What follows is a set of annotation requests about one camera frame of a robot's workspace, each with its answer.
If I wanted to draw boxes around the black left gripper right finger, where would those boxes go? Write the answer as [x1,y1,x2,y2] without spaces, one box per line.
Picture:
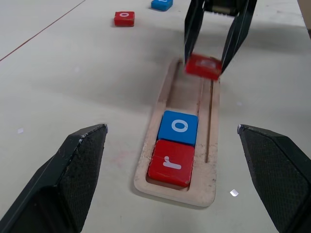
[237,124,311,233]

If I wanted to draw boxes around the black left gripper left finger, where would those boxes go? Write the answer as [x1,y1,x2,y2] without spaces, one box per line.
[0,124,108,233]

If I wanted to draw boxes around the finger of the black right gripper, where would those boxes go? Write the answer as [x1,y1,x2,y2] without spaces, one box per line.
[184,0,207,65]
[220,0,258,73]

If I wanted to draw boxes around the red letter block b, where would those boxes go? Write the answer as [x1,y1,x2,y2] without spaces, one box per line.
[185,53,223,80]

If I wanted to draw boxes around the blue letter block t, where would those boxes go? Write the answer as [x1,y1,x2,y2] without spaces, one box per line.
[150,0,173,11]

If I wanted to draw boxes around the red letter block o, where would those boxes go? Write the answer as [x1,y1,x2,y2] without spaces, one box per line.
[113,11,136,27]

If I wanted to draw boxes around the long wooden letter tray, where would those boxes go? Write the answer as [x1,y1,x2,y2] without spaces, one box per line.
[134,57,221,208]

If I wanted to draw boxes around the blue letter block o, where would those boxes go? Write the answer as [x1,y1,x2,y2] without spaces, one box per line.
[157,110,199,147]

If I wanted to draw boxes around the red letter block r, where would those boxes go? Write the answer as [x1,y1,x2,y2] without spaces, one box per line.
[147,139,196,187]

